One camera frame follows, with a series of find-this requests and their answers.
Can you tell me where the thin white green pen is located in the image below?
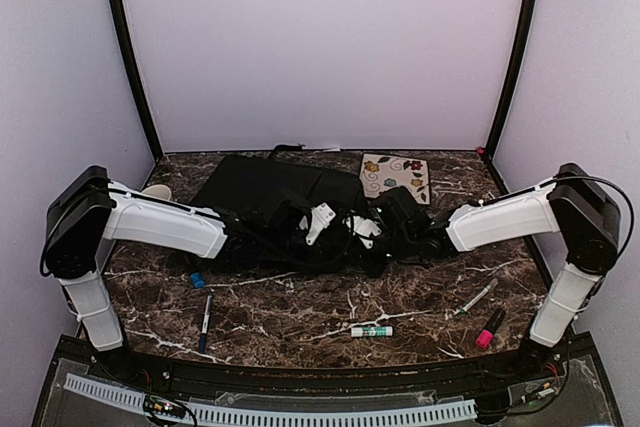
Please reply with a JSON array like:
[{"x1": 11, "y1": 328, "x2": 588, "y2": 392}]
[{"x1": 454, "y1": 279, "x2": 499, "y2": 316}]

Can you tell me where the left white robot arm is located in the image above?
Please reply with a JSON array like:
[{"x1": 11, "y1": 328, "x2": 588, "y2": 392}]
[{"x1": 40, "y1": 156, "x2": 361, "y2": 383}]

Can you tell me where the blue capped marker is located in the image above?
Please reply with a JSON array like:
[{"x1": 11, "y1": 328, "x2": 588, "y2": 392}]
[{"x1": 186, "y1": 263, "x2": 206, "y2": 289}]

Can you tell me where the black student bag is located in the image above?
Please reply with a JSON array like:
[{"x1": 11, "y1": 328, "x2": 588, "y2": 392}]
[{"x1": 192, "y1": 144, "x2": 391, "y2": 278}]

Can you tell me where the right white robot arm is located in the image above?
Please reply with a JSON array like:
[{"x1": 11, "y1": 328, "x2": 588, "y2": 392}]
[{"x1": 345, "y1": 163, "x2": 631, "y2": 381}]

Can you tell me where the right black frame post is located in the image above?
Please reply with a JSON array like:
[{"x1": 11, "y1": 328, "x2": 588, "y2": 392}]
[{"x1": 483, "y1": 0, "x2": 536, "y2": 164}]

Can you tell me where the blue ballpoint pen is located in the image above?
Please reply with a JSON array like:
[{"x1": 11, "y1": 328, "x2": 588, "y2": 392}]
[{"x1": 198, "y1": 293, "x2": 214, "y2": 354}]

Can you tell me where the grey slotted cable duct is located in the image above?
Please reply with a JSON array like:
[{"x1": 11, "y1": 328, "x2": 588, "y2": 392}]
[{"x1": 63, "y1": 374, "x2": 478, "y2": 426}]

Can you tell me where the pink black highlighter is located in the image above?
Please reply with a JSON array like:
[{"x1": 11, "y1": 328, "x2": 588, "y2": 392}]
[{"x1": 475, "y1": 308, "x2": 506, "y2": 350}]

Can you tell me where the floral square plate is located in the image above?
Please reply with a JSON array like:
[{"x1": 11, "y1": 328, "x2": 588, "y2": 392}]
[{"x1": 359, "y1": 153, "x2": 431, "y2": 205}]

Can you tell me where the green white glue stick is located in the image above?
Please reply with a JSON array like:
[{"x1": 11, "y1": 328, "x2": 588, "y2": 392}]
[{"x1": 350, "y1": 326, "x2": 394, "y2": 338}]

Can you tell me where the small circuit board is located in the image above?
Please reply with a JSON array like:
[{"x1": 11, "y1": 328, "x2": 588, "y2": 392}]
[{"x1": 143, "y1": 394, "x2": 186, "y2": 419}]

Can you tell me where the black frame post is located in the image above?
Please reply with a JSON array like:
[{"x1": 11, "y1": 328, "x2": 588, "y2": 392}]
[
  {"x1": 108, "y1": 0, "x2": 164, "y2": 162},
  {"x1": 483, "y1": 0, "x2": 536, "y2": 164}
]

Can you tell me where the beige ceramic mug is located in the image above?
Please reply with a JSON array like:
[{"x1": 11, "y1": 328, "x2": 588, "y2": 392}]
[{"x1": 141, "y1": 184, "x2": 173, "y2": 201}]

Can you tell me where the black front rail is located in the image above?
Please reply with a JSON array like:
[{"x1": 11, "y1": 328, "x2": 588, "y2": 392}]
[{"x1": 54, "y1": 334, "x2": 596, "y2": 398}]

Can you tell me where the left black frame post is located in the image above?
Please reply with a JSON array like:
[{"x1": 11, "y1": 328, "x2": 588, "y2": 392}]
[{"x1": 108, "y1": 0, "x2": 164, "y2": 162}]

